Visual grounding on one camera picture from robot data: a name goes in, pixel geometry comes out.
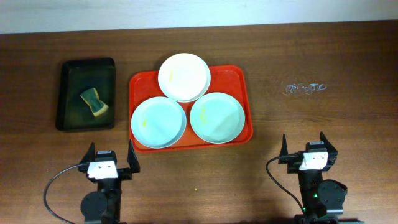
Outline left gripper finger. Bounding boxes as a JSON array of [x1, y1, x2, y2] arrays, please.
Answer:
[[80, 142, 95, 164], [127, 140, 141, 173]]

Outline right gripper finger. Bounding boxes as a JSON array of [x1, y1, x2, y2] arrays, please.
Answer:
[[279, 135, 288, 157], [320, 131, 338, 154]]

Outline light blue plate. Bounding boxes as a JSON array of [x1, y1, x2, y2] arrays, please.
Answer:
[[131, 96, 187, 149], [190, 92, 246, 144]]

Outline green and yellow sponge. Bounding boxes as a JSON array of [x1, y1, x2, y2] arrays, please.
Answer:
[[80, 88, 109, 117]]

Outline white round plate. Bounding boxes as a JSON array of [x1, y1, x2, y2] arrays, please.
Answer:
[[158, 53, 211, 103]]

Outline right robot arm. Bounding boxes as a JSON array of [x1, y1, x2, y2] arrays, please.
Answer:
[[278, 133, 348, 223]]

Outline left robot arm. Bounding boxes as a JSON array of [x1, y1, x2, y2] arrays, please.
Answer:
[[78, 141, 141, 224]]

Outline black plastic tray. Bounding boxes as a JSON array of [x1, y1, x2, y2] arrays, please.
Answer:
[[55, 57, 116, 132]]

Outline red plastic serving tray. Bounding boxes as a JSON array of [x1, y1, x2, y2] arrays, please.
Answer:
[[129, 65, 254, 153]]

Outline left black cable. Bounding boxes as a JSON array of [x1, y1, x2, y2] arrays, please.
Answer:
[[42, 163, 85, 224]]

